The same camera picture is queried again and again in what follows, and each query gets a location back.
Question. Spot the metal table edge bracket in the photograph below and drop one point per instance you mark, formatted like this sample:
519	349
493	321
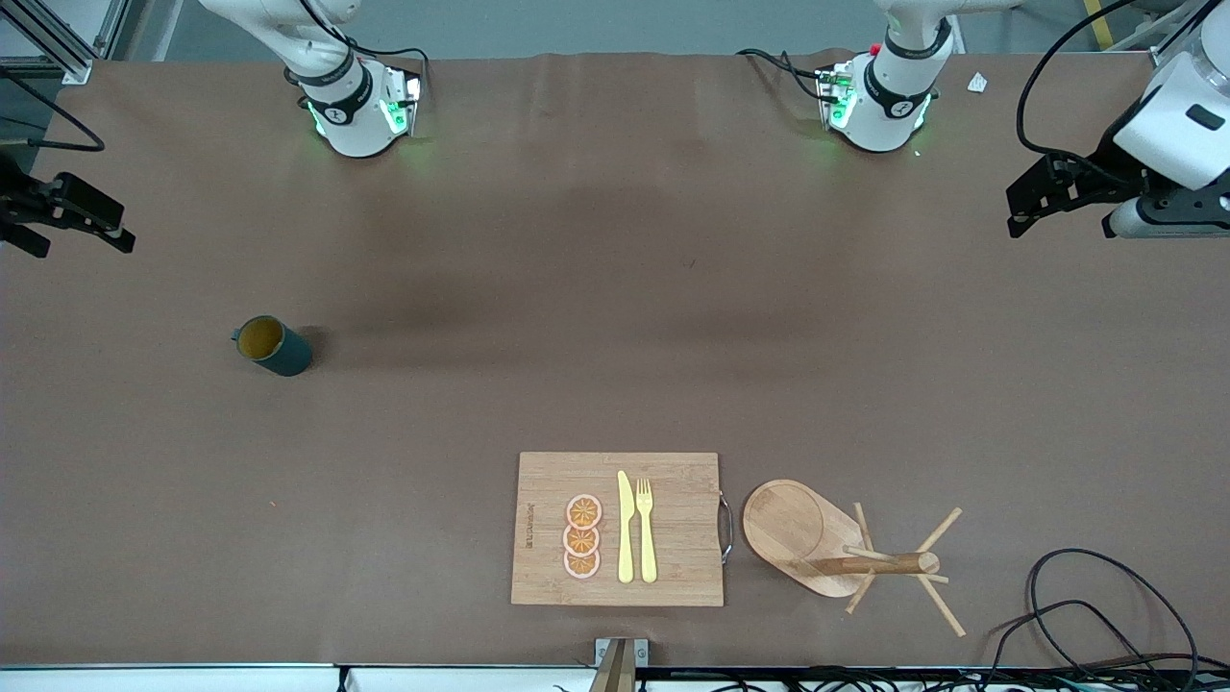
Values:
620	663

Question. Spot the bamboo cutting board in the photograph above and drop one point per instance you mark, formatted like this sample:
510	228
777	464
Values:
682	538

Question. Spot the aluminium frame profile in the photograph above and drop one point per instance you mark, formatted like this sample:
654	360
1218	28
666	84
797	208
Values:
58	53
1168	58

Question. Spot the orange slice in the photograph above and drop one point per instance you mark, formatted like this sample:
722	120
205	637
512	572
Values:
583	511

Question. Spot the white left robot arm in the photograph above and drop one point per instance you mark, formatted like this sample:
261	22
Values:
894	106

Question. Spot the dark green ribbed cup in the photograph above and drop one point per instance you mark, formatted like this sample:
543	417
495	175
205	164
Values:
288	358

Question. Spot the small white paper scrap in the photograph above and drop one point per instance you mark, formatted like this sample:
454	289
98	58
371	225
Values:
977	83

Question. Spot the yellow plastic knife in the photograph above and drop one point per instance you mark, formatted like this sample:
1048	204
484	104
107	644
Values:
626	538

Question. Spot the wooden mug tree stand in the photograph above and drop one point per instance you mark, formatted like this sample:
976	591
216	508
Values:
778	524

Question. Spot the yellow plastic fork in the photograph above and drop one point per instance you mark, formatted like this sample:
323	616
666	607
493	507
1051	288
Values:
648	548

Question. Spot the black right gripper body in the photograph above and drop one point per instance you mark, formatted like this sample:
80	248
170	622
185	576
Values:
12	203

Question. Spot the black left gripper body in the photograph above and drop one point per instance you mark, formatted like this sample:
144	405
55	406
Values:
1098	173

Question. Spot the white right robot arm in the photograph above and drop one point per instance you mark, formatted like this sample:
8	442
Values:
351	125

